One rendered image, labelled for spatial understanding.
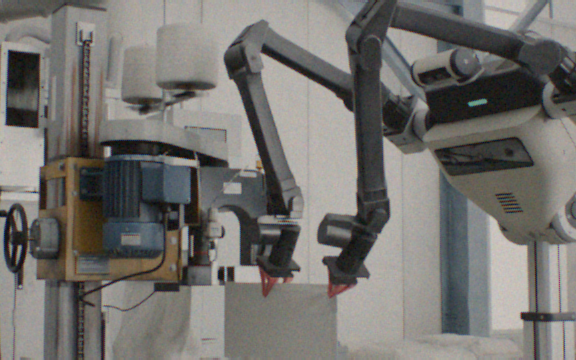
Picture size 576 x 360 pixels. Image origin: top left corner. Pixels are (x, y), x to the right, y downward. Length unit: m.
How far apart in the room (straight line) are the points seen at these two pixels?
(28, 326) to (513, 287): 5.21
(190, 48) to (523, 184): 0.89
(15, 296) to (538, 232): 3.41
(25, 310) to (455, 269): 4.43
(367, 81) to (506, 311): 7.23
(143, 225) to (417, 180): 6.22
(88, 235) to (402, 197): 5.98
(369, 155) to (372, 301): 6.05
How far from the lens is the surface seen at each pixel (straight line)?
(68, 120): 2.48
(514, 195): 2.33
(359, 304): 7.88
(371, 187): 1.97
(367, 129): 1.93
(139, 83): 2.60
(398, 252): 8.14
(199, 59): 2.37
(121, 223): 2.25
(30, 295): 5.22
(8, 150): 4.69
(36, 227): 2.46
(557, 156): 2.22
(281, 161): 2.27
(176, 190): 2.23
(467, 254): 8.20
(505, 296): 9.02
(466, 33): 1.95
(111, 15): 5.95
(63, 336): 2.46
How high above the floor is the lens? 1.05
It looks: 6 degrees up
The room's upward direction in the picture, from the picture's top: straight up
